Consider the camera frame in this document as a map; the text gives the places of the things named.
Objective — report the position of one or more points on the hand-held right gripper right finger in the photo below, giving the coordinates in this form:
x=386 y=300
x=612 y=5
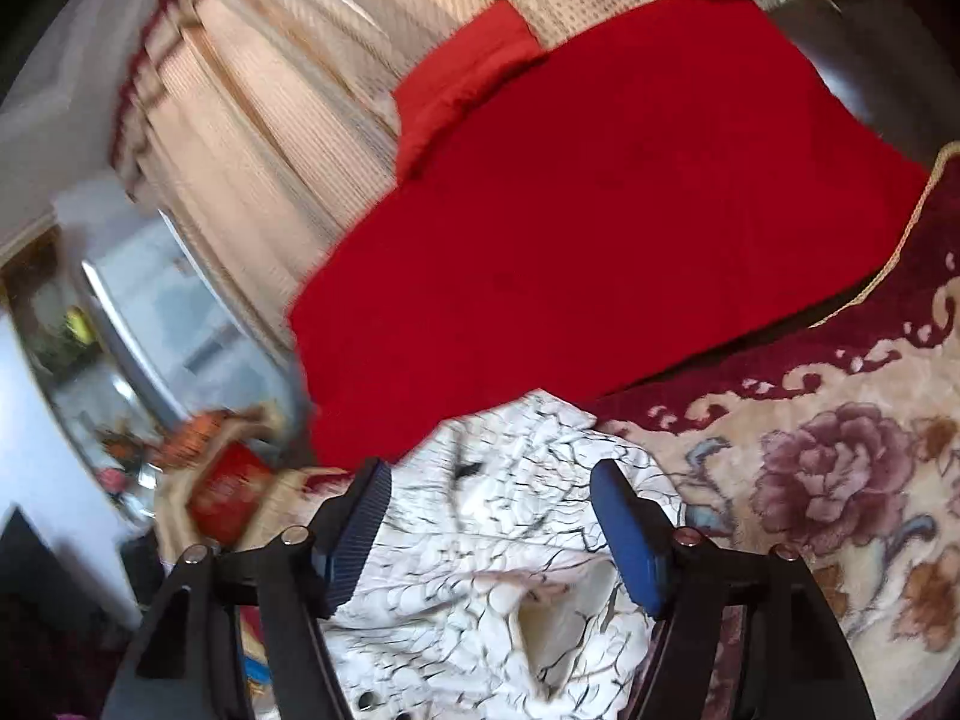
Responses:
x=634 y=532

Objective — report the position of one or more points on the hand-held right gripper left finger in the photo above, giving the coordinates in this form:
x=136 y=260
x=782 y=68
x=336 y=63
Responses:
x=352 y=532

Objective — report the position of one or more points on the white crackle-print garment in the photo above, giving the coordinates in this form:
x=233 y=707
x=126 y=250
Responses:
x=480 y=525

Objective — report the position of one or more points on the red box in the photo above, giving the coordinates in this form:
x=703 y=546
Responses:
x=229 y=491

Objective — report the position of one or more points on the orange patterned cloth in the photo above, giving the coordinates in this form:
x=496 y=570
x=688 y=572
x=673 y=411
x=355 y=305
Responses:
x=199 y=431

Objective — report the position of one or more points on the maroon beige floral blanket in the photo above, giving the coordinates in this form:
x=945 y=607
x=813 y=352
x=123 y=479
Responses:
x=825 y=480

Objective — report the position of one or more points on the red bedsheet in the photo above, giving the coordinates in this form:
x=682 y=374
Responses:
x=600 y=240

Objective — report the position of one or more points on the window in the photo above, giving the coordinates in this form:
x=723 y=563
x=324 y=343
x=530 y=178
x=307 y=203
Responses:
x=165 y=300

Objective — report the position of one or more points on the beige dotted curtain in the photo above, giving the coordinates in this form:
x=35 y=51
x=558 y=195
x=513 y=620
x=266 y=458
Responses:
x=247 y=127

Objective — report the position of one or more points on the red pillow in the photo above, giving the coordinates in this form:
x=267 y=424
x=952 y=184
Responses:
x=457 y=90

